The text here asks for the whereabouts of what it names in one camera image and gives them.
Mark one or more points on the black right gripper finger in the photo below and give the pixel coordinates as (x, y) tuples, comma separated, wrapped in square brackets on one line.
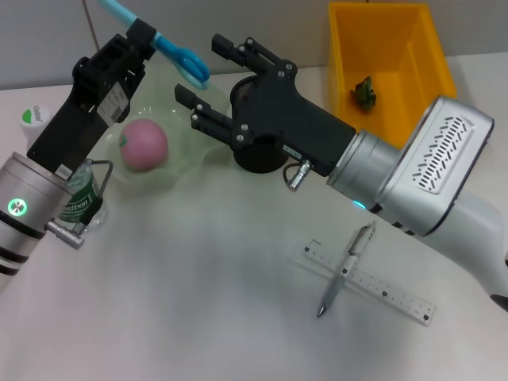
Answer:
[(254, 53), (206, 117)]

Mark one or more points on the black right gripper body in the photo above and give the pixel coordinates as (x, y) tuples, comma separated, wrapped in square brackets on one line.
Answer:
[(285, 111)]

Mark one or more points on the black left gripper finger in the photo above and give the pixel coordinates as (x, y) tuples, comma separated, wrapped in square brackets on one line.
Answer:
[(142, 35)]

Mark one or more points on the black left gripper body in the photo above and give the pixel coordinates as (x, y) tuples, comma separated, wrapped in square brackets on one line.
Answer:
[(79, 119)]

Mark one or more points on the clear green-label water bottle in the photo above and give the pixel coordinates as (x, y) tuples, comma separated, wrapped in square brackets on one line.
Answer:
[(35, 119)]

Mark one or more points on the blue plastic scissors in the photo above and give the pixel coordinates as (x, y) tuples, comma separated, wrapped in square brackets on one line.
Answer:
[(186, 59)]

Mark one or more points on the pink peach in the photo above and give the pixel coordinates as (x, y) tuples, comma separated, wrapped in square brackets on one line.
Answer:
[(145, 145)]

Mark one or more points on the green toy frog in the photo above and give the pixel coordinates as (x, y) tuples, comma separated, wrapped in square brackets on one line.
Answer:
[(363, 95)]

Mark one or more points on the white grey ballpoint pen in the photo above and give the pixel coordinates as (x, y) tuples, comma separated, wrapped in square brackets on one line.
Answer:
[(351, 260)]

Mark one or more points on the transparent plastic ruler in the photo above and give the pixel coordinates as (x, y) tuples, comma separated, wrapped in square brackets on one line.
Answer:
[(397, 295)]

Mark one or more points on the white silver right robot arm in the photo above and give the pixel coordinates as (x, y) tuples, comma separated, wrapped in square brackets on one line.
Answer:
[(357, 166)]

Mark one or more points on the pale green glass fruit plate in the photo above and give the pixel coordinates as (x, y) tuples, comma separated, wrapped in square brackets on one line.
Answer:
[(178, 135)]

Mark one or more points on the black mesh pen holder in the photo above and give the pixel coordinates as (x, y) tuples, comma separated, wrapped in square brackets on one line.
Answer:
[(258, 162)]

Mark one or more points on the yellow plastic bin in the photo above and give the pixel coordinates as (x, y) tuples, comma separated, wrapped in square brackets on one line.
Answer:
[(397, 47)]

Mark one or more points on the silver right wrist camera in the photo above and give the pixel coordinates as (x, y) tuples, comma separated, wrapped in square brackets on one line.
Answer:
[(436, 158)]

